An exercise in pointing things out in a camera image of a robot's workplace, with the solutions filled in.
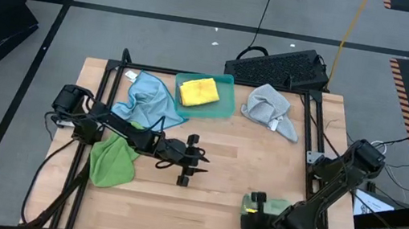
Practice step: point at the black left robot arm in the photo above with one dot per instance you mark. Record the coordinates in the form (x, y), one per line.
(114, 121)

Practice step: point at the black perforated computer case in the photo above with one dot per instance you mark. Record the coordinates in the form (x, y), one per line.
(280, 67)

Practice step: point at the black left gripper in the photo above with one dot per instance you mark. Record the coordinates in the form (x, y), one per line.
(176, 153)

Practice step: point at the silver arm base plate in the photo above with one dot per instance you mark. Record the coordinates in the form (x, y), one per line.
(65, 123)
(312, 157)

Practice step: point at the light blue microfiber towel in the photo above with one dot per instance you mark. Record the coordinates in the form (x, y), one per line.
(150, 98)

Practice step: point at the black aluminium table frame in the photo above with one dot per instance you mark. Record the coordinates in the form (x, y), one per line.
(134, 66)

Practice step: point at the bright green microfiber towel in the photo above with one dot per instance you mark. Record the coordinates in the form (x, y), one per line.
(112, 161)

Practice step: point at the teal translucent plastic bin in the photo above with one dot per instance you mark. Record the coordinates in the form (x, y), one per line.
(226, 105)

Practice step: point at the light grey tagged towel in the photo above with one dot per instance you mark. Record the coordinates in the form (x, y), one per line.
(266, 107)

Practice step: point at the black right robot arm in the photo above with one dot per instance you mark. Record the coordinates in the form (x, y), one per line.
(341, 179)

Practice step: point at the yellow microfiber towel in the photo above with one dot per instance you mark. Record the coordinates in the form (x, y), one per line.
(200, 91)

